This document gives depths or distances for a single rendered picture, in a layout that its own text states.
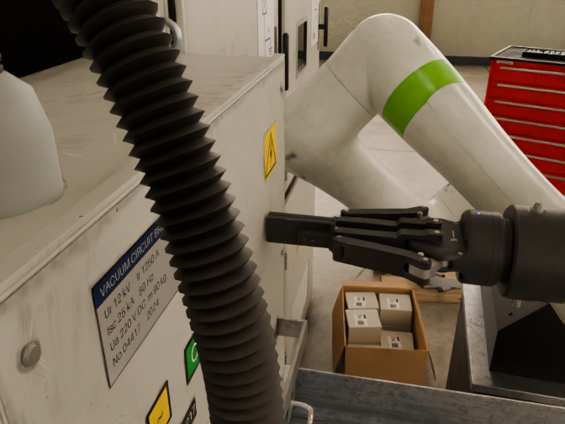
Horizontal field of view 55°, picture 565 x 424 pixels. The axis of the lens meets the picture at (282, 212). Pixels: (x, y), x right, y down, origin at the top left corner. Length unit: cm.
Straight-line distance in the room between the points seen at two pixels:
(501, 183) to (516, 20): 786
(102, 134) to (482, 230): 35
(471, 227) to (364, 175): 37
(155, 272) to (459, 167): 49
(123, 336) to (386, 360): 184
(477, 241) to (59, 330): 40
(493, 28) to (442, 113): 779
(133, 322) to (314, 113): 54
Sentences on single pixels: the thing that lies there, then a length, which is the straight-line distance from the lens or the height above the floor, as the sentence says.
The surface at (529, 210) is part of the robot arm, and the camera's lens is 57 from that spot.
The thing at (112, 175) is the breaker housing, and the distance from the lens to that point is 30.
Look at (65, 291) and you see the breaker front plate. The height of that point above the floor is 137.
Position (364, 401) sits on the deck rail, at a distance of 90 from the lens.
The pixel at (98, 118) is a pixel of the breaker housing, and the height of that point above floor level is 139.
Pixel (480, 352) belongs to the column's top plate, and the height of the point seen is 75.
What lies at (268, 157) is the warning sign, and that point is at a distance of 57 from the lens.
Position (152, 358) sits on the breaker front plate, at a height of 128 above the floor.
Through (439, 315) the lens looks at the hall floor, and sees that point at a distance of 261.
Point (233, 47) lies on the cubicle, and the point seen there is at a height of 134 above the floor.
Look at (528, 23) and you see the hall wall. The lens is 857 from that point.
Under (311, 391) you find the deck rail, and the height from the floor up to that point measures 87.
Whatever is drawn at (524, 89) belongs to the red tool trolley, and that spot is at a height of 77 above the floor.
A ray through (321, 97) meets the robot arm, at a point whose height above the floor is 131.
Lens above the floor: 150
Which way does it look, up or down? 26 degrees down
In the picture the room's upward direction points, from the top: straight up
